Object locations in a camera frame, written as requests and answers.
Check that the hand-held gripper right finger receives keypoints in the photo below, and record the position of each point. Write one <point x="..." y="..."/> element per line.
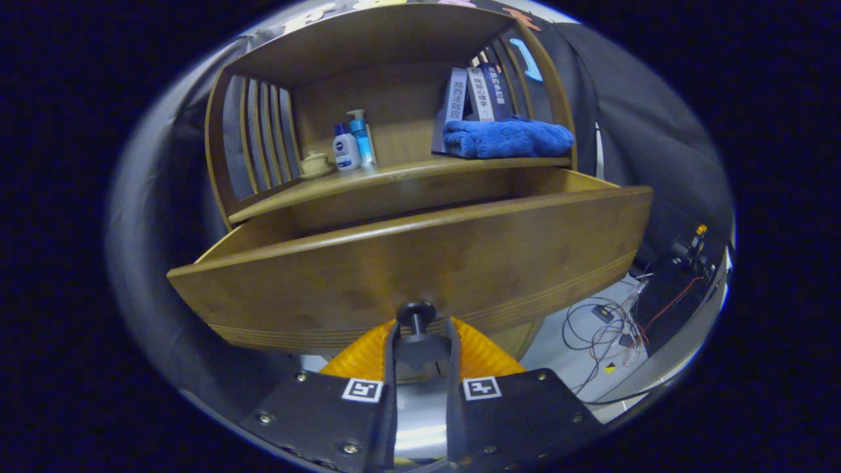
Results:
<point x="454" y="407"/>

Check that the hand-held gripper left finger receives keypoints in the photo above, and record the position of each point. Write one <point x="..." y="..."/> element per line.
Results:
<point x="387" y="407"/>

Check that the black drawer knob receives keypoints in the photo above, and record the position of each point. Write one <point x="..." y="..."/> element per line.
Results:
<point x="416" y="310"/>

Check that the wooden drawer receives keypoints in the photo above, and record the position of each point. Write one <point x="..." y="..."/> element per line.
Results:
<point x="394" y="263"/>

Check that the wooden countertop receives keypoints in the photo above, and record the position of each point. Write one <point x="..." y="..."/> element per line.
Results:
<point x="407" y="172"/>

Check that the wooden cabinet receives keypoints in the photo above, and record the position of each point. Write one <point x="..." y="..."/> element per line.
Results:
<point x="394" y="105"/>

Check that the cream lidded teacup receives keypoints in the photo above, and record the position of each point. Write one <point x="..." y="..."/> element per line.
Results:
<point x="315" y="163"/>

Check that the white lotion bottle blue cap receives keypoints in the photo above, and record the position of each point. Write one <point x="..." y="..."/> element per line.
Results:
<point x="345" y="152"/>

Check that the blue pump bottle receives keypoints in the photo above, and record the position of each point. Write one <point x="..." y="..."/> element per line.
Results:
<point x="363" y="141"/>

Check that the folded blue towel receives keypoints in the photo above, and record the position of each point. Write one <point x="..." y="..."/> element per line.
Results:
<point x="506" y="138"/>

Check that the orange and black tool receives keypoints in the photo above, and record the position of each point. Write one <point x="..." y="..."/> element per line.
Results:
<point x="693" y="246"/>

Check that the grey book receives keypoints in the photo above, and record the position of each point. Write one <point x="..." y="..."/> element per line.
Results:
<point x="453" y="98"/>

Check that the white spine book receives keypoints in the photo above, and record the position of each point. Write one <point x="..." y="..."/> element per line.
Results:
<point x="480" y="95"/>

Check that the dark blue book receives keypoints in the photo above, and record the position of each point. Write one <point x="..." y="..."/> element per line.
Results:
<point x="498" y="92"/>

